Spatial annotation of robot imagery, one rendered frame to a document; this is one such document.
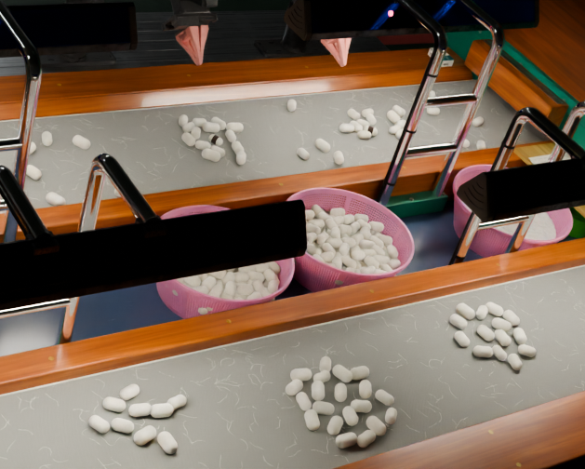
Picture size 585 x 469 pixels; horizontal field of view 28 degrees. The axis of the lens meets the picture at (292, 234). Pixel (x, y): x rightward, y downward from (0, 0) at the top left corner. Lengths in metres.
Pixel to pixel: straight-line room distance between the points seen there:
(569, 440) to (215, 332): 0.61
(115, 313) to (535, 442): 0.74
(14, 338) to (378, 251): 0.72
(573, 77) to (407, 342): 0.96
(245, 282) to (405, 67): 0.97
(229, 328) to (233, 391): 0.12
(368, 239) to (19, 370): 0.80
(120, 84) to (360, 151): 0.53
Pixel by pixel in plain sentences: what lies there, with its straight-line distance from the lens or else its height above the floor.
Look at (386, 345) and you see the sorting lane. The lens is 2.04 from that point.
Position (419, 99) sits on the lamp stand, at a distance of 2.30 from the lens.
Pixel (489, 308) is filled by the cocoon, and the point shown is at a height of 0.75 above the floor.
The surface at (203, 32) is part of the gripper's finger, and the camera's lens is 2.43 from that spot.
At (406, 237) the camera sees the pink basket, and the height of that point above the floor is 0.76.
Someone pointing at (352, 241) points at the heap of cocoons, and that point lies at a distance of 2.25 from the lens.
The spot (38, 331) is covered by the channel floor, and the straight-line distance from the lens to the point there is 1.98.
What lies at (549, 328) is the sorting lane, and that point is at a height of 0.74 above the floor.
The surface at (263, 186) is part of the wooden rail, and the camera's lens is 2.27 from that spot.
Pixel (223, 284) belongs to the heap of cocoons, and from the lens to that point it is 2.06.
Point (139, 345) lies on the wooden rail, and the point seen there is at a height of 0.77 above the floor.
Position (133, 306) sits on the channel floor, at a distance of 2.06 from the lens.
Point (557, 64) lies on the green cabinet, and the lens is 2.82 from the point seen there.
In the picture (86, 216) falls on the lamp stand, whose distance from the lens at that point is 1.68.
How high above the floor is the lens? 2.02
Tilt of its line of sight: 35 degrees down
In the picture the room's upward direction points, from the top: 18 degrees clockwise
